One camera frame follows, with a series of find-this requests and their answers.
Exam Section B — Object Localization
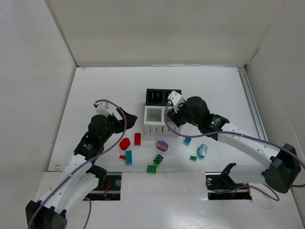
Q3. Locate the purple rounded lego brick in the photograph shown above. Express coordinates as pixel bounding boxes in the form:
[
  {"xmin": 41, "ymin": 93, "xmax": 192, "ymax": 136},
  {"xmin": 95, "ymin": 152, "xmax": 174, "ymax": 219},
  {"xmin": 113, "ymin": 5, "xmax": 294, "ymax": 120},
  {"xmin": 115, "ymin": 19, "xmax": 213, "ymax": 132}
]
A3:
[{"xmin": 156, "ymin": 140, "xmax": 169, "ymax": 152}]

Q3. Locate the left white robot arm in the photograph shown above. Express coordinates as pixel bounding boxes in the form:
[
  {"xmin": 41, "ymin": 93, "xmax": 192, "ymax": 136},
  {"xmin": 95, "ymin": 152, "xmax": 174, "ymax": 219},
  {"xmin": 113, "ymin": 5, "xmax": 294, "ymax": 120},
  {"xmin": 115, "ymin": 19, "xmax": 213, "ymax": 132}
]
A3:
[{"xmin": 25, "ymin": 107, "xmax": 137, "ymax": 229}]

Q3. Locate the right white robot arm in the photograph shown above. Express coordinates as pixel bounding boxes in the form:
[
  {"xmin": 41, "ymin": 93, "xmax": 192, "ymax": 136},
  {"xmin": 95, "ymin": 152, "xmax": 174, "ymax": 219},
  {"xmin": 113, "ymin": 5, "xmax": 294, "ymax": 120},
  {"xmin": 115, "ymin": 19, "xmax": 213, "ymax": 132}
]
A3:
[{"xmin": 164, "ymin": 91, "xmax": 305, "ymax": 193}]

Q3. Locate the red rectangular lego brick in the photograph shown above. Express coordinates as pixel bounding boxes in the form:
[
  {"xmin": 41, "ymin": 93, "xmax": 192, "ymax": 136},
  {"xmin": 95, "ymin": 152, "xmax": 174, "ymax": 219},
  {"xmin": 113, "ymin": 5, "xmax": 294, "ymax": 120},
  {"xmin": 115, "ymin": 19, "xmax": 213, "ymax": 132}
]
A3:
[{"xmin": 134, "ymin": 133, "xmax": 142, "ymax": 146}]

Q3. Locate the white two-compartment container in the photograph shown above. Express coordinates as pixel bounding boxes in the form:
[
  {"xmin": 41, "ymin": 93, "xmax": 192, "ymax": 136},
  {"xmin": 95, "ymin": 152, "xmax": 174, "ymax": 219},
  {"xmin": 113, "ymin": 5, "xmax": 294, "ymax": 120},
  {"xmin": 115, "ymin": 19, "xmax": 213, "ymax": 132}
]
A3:
[{"xmin": 143, "ymin": 105, "xmax": 182, "ymax": 136}]

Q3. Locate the red heart-shaped lego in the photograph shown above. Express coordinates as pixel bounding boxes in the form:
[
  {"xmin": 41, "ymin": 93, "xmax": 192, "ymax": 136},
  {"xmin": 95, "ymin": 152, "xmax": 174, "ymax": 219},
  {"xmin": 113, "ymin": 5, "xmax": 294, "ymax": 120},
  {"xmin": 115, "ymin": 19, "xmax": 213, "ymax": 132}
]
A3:
[{"xmin": 119, "ymin": 138, "xmax": 131, "ymax": 151}]

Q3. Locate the small teal lego brick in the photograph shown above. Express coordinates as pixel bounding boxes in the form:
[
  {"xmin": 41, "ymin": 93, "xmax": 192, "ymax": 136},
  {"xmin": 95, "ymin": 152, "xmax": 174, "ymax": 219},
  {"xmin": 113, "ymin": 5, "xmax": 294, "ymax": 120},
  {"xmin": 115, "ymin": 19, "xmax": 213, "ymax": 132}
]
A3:
[{"xmin": 183, "ymin": 137, "xmax": 192, "ymax": 145}]

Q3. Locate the black two-compartment container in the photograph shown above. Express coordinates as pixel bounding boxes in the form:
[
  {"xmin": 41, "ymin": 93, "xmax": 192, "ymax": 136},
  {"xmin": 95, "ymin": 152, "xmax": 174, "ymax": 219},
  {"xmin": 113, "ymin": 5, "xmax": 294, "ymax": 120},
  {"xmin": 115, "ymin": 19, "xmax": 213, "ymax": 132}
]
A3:
[{"xmin": 145, "ymin": 89, "xmax": 182, "ymax": 106}]

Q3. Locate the teal long lego brick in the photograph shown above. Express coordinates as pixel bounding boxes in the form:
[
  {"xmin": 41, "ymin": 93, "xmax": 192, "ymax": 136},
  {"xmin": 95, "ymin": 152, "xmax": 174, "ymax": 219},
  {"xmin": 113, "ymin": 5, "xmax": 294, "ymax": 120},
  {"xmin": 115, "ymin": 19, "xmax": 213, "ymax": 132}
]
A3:
[{"xmin": 125, "ymin": 151, "xmax": 132, "ymax": 165}]

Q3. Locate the blue oval printed lego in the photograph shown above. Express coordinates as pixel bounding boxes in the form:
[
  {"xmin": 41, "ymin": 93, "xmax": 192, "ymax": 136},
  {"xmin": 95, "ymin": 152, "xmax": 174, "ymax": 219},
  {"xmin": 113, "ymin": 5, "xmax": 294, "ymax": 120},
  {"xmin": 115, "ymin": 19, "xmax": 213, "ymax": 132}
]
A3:
[{"xmin": 197, "ymin": 144, "xmax": 208, "ymax": 158}]

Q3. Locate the small green flat lego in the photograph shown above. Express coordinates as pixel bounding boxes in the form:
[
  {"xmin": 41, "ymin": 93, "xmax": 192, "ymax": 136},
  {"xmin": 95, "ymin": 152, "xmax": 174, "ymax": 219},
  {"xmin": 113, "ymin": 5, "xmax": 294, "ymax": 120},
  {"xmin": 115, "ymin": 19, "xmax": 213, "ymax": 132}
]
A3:
[{"xmin": 190, "ymin": 156, "xmax": 197, "ymax": 161}]

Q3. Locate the dark green lego brick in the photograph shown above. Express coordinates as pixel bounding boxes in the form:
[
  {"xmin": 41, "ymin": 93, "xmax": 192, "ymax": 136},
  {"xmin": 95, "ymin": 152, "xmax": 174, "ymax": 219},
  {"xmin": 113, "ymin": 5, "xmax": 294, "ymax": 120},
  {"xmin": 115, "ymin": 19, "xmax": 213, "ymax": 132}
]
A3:
[{"xmin": 153, "ymin": 154, "xmax": 163, "ymax": 165}]

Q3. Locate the light green lego brick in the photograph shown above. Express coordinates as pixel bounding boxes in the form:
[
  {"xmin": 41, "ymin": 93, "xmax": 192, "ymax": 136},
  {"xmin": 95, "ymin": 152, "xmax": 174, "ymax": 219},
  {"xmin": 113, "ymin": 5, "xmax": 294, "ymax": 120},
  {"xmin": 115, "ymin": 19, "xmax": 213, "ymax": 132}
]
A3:
[{"xmin": 146, "ymin": 165, "xmax": 157, "ymax": 174}]

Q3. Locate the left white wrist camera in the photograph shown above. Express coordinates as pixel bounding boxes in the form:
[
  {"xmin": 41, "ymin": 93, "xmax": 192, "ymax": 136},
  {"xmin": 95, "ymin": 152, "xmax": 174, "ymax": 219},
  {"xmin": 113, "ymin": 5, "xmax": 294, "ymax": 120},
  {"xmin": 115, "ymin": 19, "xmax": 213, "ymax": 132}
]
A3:
[{"xmin": 93, "ymin": 101, "xmax": 112, "ymax": 117}]

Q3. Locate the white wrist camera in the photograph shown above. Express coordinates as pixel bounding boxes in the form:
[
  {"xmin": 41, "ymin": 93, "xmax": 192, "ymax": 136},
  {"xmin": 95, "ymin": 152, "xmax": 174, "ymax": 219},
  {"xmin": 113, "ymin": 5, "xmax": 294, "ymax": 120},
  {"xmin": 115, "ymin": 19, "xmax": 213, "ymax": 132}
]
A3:
[
  {"xmin": 93, "ymin": 101, "xmax": 112, "ymax": 117},
  {"xmin": 167, "ymin": 91, "xmax": 185, "ymax": 113}
]

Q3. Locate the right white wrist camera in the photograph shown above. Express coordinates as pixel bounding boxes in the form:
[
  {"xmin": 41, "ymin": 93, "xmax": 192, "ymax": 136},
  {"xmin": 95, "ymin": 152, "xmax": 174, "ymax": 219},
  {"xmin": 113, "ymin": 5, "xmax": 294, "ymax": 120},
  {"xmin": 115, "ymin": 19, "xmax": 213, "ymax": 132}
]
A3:
[{"xmin": 167, "ymin": 91, "xmax": 185, "ymax": 113}]

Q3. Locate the aluminium rail on right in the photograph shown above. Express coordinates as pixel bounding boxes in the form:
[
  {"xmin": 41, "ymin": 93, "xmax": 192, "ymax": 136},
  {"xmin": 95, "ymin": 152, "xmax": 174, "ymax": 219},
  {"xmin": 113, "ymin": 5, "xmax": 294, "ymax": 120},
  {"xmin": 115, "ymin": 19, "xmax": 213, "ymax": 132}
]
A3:
[{"xmin": 237, "ymin": 67, "xmax": 268, "ymax": 141}]

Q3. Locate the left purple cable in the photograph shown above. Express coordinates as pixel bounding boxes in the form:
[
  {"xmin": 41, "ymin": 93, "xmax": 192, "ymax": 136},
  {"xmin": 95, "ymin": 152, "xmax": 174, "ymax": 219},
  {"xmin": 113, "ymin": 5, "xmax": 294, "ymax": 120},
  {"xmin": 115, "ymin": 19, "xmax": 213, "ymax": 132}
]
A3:
[{"xmin": 28, "ymin": 99, "xmax": 127, "ymax": 229}]

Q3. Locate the purple cable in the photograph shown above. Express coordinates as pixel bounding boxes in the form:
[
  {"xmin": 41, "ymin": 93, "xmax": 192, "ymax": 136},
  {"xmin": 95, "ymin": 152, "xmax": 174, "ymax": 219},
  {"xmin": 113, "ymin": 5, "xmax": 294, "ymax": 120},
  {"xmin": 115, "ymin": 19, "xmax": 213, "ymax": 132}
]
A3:
[
  {"xmin": 163, "ymin": 102, "xmax": 305, "ymax": 201},
  {"xmin": 28, "ymin": 99, "xmax": 127, "ymax": 229}
]

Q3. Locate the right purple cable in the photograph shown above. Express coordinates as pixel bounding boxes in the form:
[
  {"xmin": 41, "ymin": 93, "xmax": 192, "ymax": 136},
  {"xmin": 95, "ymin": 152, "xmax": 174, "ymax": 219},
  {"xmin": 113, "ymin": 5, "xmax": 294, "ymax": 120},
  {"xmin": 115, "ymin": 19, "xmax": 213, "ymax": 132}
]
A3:
[{"xmin": 163, "ymin": 102, "xmax": 305, "ymax": 201}]

